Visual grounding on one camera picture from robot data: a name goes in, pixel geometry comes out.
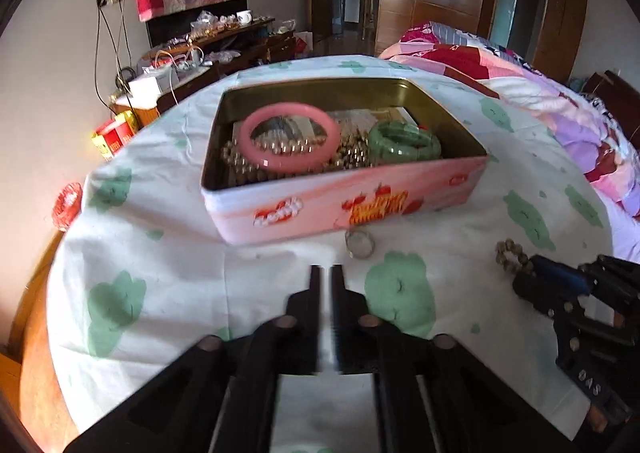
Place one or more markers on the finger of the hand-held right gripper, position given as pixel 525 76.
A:
pixel 542 295
pixel 560 275

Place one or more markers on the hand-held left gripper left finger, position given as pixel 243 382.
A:
pixel 315 293

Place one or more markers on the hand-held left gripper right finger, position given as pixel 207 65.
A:
pixel 337 293

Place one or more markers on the pink tin box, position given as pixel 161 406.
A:
pixel 310 208

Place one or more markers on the green jade bangle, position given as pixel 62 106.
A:
pixel 380 138

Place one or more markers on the pink bangle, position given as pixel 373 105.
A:
pixel 245 143

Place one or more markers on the white bed sheet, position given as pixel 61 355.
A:
pixel 627 238

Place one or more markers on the bed with colourful quilt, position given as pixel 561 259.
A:
pixel 550 98

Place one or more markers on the wooden headboard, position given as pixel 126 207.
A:
pixel 620 108

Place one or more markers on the white green-print tablecloth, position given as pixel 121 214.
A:
pixel 150 213

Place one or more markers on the wooden cabinet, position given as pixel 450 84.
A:
pixel 250 55

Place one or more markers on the red and white bag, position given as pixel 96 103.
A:
pixel 303 44

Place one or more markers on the red and yellow carton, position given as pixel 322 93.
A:
pixel 115 135

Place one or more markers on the red round ornament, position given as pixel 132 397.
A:
pixel 67 205

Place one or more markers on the white box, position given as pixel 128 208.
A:
pixel 150 85

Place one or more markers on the glass sliding door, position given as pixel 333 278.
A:
pixel 520 8

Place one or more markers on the white mug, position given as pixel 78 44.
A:
pixel 243 18

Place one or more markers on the clear plastic bag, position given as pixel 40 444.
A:
pixel 202 20

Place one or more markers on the black television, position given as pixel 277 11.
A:
pixel 170 30

